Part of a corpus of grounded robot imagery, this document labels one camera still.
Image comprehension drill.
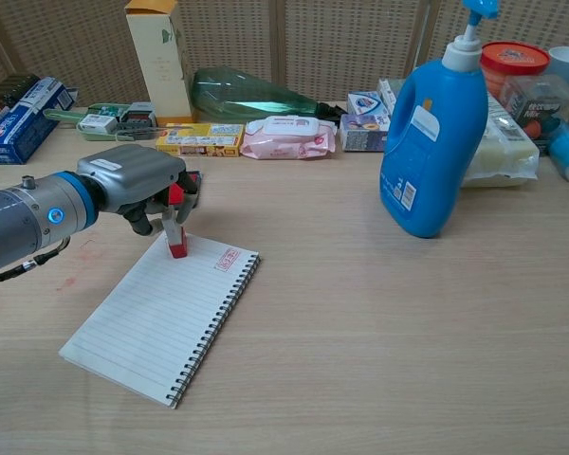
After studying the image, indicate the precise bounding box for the robot left five-finger hand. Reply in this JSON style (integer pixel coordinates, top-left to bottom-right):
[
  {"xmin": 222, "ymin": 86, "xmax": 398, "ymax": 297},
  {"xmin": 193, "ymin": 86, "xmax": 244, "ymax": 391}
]
[{"xmin": 75, "ymin": 144, "xmax": 203, "ymax": 238}]

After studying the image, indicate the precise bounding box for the red white stamp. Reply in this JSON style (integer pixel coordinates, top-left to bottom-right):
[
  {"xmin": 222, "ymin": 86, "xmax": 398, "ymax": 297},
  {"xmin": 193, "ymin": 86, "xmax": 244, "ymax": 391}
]
[{"xmin": 163, "ymin": 208, "xmax": 191, "ymax": 260}]

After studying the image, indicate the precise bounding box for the spiral lined notebook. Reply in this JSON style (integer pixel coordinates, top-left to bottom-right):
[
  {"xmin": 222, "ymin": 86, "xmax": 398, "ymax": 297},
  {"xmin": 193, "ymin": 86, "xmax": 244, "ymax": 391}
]
[{"xmin": 59, "ymin": 231, "xmax": 261, "ymax": 410}]

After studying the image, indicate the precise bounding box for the red ink pad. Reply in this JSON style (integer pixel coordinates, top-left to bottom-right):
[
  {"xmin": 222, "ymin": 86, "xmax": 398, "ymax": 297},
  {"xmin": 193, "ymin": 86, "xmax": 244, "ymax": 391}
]
[{"xmin": 168, "ymin": 169, "xmax": 204, "ymax": 212}]

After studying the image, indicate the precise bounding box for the small white box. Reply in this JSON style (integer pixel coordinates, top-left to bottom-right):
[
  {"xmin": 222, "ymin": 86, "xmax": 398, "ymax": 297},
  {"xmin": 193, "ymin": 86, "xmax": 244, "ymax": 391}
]
[{"xmin": 79, "ymin": 113, "xmax": 118, "ymax": 135}]

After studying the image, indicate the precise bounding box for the yellow flat box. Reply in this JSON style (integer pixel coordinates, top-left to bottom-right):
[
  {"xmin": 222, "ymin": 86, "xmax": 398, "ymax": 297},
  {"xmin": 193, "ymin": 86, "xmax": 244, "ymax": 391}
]
[{"xmin": 155, "ymin": 122, "xmax": 246, "ymax": 158}]

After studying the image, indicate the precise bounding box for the tall cream orange carton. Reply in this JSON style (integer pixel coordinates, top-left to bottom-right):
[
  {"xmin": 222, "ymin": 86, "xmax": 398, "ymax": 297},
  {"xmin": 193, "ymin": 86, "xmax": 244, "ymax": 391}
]
[{"xmin": 124, "ymin": 0, "xmax": 194, "ymax": 127}]

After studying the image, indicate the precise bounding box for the blue toothpaste box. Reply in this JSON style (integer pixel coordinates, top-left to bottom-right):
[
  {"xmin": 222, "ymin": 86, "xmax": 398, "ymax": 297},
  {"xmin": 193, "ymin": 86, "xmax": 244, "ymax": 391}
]
[{"xmin": 0, "ymin": 77, "xmax": 76, "ymax": 166}]

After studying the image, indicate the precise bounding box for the green plastic spray bottle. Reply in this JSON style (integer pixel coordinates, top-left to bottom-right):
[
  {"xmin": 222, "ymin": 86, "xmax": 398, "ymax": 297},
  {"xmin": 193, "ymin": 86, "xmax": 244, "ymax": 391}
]
[{"xmin": 191, "ymin": 67, "xmax": 347, "ymax": 123}]

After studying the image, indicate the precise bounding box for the dark drink bottle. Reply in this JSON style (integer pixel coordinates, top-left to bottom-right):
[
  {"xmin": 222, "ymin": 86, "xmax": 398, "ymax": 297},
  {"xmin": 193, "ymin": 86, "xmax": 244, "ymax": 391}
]
[{"xmin": 0, "ymin": 73, "xmax": 42, "ymax": 132}]

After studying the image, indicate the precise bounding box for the pink wet wipes pack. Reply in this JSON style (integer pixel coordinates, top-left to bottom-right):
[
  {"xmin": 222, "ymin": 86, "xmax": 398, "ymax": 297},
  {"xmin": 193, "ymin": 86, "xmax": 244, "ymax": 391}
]
[{"xmin": 239, "ymin": 115, "xmax": 338, "ymax": 161}]

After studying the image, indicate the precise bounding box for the purple blue small box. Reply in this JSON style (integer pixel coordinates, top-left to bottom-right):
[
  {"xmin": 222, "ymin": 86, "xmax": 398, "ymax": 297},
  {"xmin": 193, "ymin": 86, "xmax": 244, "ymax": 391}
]
[{"xmin": 339, "ymin": 113, "xmax": 391, "ymax": 153}]

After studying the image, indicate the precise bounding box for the white blue soap box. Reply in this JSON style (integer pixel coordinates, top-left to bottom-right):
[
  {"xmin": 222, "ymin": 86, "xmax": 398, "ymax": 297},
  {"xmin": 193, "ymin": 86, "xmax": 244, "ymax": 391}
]
[{"xmin": 346, "ymin": 90, "xmax": 391, "ymax": 118}]

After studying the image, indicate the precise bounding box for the woven folding screen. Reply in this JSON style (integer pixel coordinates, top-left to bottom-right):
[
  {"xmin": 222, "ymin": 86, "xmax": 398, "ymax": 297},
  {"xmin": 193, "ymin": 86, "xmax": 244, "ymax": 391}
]
[{"xmin": 0, "ymin": 0, "xmax": 569, "ymax": 119}]

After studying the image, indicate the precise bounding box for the blue detergent pump bottle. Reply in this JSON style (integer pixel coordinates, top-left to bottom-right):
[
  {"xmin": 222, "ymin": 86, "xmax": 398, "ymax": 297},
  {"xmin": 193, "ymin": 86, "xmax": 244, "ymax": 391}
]
[{"xmin": 377, "ymin": 0, "xmax": 500, "ymax": 239}]

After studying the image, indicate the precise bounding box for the white clear-wrapped pack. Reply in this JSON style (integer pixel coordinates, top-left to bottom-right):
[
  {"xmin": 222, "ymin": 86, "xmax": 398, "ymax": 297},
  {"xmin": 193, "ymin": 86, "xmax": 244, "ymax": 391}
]
[{"xmin": 462, "ymin": 92, "xmax": 541, "ymax": 189}]

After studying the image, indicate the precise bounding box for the orange lid jar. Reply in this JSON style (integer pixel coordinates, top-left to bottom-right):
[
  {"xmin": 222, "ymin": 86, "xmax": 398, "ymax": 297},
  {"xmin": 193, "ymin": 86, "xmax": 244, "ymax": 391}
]
[{"xmin": 479, "ymin": 41, "xmax": 551, "ymax": 103}]

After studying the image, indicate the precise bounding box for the clear plastic box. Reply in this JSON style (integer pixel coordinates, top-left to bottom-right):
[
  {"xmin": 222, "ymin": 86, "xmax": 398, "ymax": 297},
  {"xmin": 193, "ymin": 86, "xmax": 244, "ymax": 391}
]
[{"xmin": 500, "ymin": 74, "xmax": 569, "ymax": 146}]

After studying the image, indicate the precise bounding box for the green handled tray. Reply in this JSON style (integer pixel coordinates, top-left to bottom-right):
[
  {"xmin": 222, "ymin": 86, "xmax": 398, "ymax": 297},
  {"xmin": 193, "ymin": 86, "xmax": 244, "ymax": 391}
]
[{"xmin": 42, "ymin": 102, "xmax": 134, "ymax": 142}]

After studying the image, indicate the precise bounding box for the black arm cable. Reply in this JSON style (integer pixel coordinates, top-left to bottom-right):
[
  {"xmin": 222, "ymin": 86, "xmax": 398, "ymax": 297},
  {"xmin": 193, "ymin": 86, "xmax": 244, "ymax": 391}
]
[{"xmin": 0, "ymin": 236, "xmax": 72, "ymax": 285}]

